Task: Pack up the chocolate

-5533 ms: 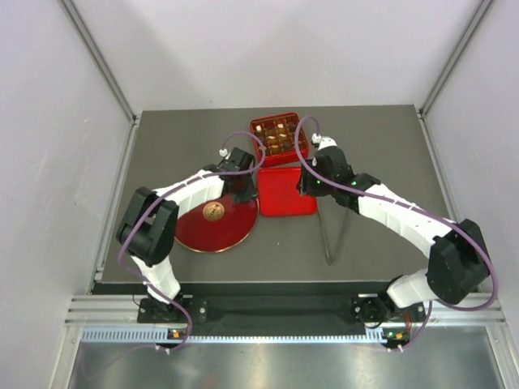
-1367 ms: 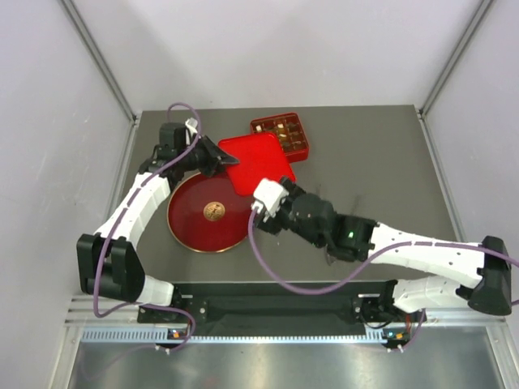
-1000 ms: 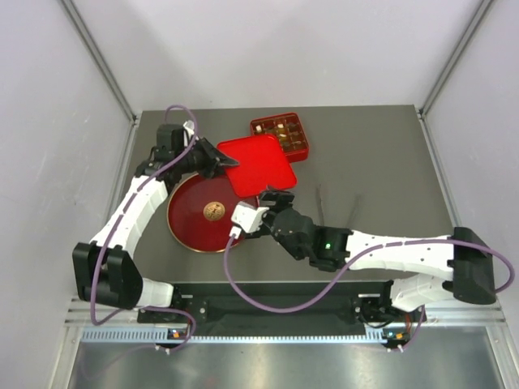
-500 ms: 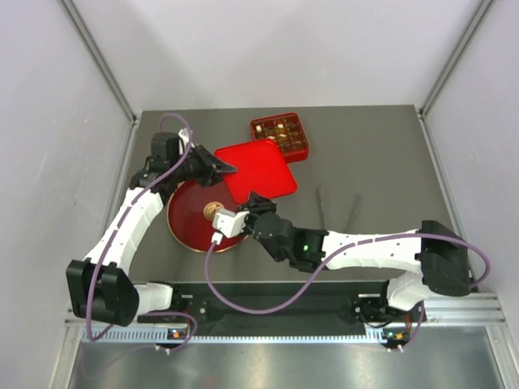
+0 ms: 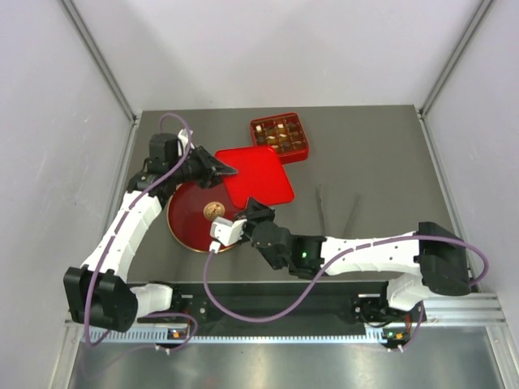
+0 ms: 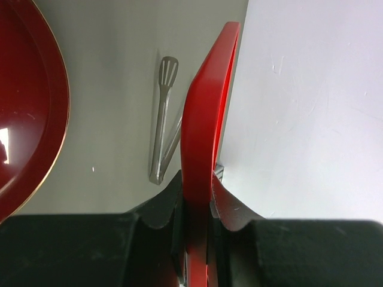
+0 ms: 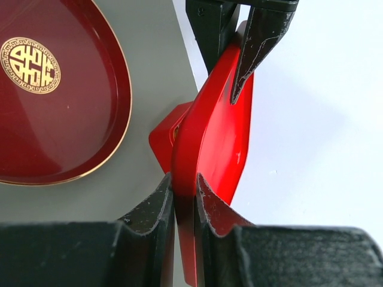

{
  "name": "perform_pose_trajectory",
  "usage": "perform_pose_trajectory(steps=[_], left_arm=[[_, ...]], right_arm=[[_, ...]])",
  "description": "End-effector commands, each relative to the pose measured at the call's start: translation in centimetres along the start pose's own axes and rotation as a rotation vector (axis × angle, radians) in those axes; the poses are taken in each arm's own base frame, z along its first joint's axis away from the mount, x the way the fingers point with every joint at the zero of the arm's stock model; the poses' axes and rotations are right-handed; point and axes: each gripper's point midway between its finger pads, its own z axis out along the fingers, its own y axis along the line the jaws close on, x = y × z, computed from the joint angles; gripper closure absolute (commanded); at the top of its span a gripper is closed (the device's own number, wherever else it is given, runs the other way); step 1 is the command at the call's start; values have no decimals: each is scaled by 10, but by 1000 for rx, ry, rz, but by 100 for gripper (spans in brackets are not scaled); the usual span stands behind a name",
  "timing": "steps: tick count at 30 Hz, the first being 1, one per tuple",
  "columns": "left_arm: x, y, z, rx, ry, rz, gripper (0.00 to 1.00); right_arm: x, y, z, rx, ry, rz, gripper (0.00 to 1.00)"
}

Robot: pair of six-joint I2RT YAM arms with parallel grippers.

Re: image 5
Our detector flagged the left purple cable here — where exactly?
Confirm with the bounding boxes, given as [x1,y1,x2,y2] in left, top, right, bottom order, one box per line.
[84,112,199,348]

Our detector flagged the purple cable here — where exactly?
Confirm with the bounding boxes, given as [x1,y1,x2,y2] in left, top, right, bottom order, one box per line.
[84,112,199,348]
[202,235,490,323]

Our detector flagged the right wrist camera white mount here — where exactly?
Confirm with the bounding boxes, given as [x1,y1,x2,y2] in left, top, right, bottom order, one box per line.
[209,217,247,254]

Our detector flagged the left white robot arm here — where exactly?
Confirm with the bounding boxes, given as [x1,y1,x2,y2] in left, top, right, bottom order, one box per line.
[63,130,238,332]

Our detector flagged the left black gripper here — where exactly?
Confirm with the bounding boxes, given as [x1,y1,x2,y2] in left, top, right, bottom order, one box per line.
[169,144,237,189]

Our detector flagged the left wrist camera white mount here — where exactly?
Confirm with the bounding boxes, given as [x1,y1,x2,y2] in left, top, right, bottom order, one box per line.
[178,128,194,153]

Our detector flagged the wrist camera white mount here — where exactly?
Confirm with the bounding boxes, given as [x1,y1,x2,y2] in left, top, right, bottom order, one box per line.
[178,128,194,153]
[209,217,247,254]

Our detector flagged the metal tongs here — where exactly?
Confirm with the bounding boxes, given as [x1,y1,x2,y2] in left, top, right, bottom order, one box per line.
[315,185,362,237]

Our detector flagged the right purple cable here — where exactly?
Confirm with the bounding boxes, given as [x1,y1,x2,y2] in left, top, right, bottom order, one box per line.
[202,235,490,323]

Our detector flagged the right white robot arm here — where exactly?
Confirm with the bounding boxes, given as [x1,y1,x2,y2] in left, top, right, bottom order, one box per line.
[234,199,471,321]

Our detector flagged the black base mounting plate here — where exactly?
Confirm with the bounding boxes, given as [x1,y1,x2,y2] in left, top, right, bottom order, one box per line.
[170,281,420,337]

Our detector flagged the round dark red plate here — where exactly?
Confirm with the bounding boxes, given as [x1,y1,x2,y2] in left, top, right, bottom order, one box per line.
[167,182,242,253]

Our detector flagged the red box lid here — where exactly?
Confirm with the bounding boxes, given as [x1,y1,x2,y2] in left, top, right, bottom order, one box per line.
[215,146,295,209]

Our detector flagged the red chocolate box with tray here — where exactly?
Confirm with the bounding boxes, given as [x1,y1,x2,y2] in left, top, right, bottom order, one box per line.
[250,112,310,165]

